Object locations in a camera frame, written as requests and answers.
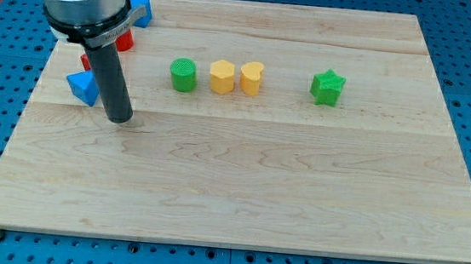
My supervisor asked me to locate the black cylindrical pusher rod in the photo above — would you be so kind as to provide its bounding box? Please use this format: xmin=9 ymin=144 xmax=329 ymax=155
xmin=84 ymin=43 xmax=133 ymax=123

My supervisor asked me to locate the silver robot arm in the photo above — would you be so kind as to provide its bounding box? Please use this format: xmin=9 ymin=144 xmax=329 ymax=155
xmin=42 ymin=0 xmax=147 ymax=123

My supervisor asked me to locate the blue cube block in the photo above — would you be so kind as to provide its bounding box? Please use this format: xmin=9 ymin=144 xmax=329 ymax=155
xmin=129 ymin=0 xmax=152 ymax=28

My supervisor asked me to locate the red block lower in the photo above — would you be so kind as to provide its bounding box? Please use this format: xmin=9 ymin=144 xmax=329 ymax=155
xmin=80 ymin=54 xmax=91 ymax=72

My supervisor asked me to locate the red block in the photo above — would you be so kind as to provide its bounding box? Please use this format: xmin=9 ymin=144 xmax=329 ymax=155
xmin=80 ymin=54 xmax=91 ymax=72
xmin=115 ymin=30 xmax=134 ymax=52

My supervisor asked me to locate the red block upper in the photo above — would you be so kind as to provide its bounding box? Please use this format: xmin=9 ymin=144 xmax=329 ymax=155
xmin=115 ymin=30 xmax=134 ymax=52

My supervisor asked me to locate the blue triangular block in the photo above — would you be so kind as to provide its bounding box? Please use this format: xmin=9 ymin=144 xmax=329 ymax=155
xmin=66 ymin=71 xmax=99 ymax=106

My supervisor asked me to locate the green cylinder block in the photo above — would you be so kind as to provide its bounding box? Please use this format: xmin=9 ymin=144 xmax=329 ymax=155
xmin=170 ymin=57 xmax=198 ymax=93

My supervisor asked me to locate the yellow hexagon block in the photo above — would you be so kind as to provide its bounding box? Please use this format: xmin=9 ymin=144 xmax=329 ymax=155
xmin=210 ymin=60 xmax=235 ymax=95

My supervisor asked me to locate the yellow heart block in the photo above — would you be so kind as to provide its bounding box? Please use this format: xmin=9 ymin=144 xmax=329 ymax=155
xmin=239 ymin=61 xmax=264 ymax=96

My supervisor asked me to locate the green star block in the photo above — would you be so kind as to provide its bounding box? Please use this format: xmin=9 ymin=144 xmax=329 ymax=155
xmin=310 ymin=69 xmax=347 ymax=107

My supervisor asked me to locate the wooden board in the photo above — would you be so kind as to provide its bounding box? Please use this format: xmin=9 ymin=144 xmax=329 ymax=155
xmin=0 ymin=0 xmax=471 ymax=264

